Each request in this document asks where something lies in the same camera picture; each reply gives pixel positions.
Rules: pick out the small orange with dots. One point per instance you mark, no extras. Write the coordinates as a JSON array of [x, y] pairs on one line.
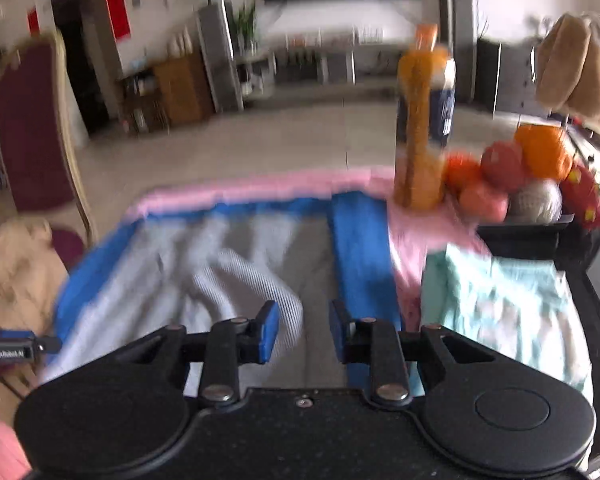
[[462, 172]]

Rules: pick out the pink printed blanket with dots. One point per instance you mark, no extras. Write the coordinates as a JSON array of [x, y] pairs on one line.
[[260, 187]]

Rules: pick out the large red wall poster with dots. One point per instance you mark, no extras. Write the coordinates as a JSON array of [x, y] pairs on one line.
[[114, 0]]

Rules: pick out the small red wall poster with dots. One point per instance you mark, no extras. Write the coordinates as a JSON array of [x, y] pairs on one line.
[[33, 21]]

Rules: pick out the low wooden shelf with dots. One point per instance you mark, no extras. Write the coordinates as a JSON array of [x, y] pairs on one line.
[[140, 105]]

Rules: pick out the beige hanging cloth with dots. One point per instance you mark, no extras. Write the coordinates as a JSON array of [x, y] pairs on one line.
[[570, 65]]

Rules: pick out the tall silver speaker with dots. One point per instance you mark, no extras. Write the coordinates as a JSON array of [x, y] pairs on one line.
[[460, 45], [219, 60]]

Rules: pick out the silver television stand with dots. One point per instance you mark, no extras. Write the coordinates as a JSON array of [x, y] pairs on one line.
[[330, 55]]

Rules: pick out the orange juice bottle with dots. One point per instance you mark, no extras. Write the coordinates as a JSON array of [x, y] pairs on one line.
[[420, 125]]

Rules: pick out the red dragon fruit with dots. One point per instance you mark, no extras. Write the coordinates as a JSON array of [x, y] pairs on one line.
[[585, 192]]

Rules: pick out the large orange in net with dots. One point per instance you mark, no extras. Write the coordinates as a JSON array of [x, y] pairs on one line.
[[545, 152]]

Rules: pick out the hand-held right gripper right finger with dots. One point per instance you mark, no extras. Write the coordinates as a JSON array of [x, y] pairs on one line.
[[338, 330]]

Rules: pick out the mint green t-shirt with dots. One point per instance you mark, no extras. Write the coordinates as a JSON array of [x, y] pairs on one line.
[[505, 300]]

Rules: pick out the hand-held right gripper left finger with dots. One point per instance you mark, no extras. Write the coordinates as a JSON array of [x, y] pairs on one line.
[[267, 332]]

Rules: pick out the red apple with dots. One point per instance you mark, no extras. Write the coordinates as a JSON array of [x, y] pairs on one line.
[[502, 165]]

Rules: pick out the wooden cabinet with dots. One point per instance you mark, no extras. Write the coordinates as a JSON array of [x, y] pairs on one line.
[[182, 90]]

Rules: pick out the melon in white foam net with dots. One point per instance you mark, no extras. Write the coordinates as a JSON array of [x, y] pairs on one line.
[[537, 201]]

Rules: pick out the person's pink clothing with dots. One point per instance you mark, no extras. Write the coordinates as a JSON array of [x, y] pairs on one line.
[[0, 450]]

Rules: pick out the dark drawer cabinet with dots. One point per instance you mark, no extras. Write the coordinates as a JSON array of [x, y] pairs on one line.
[[510, 77]]

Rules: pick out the black fruit tray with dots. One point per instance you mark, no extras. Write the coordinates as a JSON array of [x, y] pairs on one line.
[[525, 240]]

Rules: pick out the grey and blue sweatshirt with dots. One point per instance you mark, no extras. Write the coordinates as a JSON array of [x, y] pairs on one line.
[[180, 260]]

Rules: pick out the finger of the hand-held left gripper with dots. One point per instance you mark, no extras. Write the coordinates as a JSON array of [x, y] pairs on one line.
[[49, 345]]

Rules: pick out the green potted plant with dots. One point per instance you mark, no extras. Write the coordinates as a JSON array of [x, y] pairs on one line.
[[245, 25]]

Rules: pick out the maroon chair with golden frame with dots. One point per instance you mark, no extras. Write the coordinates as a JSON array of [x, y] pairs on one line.
[[27, 120]]

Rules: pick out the beige jacket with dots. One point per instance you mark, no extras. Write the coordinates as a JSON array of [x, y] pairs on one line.
[[15, 270]]

